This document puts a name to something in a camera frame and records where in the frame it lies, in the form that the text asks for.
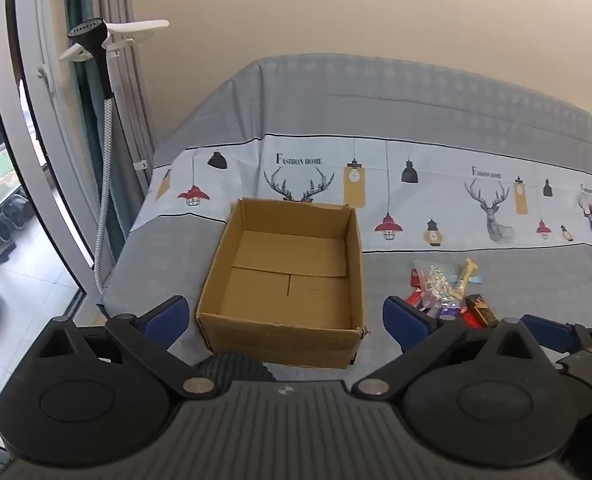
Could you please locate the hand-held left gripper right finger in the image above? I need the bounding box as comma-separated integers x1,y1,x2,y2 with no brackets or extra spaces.
351,296,546,402

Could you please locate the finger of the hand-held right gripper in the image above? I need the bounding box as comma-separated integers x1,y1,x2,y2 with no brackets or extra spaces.
520,314,592,357

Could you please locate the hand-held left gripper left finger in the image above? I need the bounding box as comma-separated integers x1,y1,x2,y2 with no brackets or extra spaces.
38,296,219,401

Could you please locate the red snack packet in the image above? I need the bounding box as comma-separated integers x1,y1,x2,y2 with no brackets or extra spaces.
405,269,425,311

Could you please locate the brown cardboard box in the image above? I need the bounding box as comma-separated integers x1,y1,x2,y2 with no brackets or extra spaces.
196,197,371,370

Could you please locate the clear candy bag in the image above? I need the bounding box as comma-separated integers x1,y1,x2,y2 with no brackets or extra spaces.
413,260,465,312

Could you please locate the dark brown chocolate bar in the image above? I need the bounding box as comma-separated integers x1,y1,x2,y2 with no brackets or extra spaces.
464,294,499,329

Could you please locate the golden wrapped snack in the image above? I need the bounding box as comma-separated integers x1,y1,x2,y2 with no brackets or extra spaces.
448,258,479,307

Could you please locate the pair of dark shoes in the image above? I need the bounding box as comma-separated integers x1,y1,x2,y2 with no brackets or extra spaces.
0,194,31,242

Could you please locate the printed grey bed sheet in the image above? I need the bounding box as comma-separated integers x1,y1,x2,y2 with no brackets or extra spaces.
98,52,592,386

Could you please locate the grey curtain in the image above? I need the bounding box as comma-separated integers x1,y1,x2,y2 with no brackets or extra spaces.
93,0,157,176

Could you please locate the white plastic hanger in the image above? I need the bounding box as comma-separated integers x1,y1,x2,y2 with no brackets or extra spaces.
58,19,171,78

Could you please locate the white window frame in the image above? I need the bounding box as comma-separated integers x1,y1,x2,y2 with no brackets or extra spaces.
0,0,104,306

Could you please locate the white window handle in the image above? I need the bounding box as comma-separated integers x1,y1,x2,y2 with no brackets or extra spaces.
37,62,55,94

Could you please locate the black garment steamer with hose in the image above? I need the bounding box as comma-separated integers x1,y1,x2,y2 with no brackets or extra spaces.
67,21,116,295

